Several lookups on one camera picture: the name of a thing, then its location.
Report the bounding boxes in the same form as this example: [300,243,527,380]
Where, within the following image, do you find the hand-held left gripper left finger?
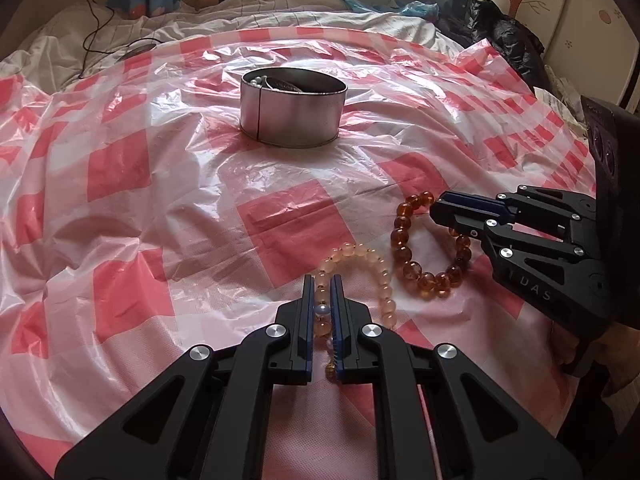
[55,275,317,480]

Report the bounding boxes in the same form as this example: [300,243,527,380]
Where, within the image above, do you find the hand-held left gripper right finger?
[330,274,583,480]

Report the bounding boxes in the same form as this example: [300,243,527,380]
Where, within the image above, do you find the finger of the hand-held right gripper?
[444,185,597,232]
[429,200,587,267]

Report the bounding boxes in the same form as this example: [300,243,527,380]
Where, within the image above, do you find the pale peach bead bracelet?
[314,242,399,382]

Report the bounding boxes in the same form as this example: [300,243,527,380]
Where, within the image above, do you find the amber bead bracelet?
[391,191,474,303]

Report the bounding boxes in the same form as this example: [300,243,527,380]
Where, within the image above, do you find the round metal tin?
[240,67,349,150]

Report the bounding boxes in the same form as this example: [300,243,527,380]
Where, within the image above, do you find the silver bangle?
[265,76,307,95]

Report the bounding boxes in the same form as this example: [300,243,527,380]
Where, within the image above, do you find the person's right hand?
[550,321,640,382]

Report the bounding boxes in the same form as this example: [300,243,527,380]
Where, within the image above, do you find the crumpled white papers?
[535,77,587,136]

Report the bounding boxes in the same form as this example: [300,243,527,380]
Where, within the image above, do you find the black jacket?
[440,0,551,97]

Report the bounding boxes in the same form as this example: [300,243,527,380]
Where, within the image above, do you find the red checkered plastic sheet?
[0,27,601,480]

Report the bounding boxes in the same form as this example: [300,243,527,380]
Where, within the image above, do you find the blue plastic bag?
[385,0,442,24]

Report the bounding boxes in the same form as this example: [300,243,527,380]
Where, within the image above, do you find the tree print wardrobe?
[470,0,640,111]

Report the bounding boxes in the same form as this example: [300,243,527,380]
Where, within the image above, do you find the white duvet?
[0,0,466,96]

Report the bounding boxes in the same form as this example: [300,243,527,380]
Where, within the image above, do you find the black cable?
[80,0,166,62]

